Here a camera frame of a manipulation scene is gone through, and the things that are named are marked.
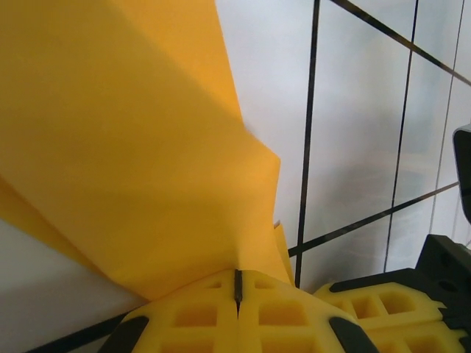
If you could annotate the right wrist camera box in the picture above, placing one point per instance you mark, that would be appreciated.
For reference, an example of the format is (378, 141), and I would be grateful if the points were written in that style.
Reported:
(463, 165)

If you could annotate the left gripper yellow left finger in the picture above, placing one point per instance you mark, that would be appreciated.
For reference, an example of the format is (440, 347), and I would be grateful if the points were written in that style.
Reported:
(191, 323)

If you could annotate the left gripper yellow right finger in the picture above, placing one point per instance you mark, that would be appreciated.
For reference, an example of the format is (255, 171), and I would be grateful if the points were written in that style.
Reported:
(287, 323)

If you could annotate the yellow paper sheet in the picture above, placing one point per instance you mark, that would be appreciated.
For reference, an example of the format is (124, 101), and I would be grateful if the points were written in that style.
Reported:
(129, 147)

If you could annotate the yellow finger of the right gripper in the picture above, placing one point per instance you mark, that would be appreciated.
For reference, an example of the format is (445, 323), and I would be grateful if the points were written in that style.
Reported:
(342, 307)
(434, 331)

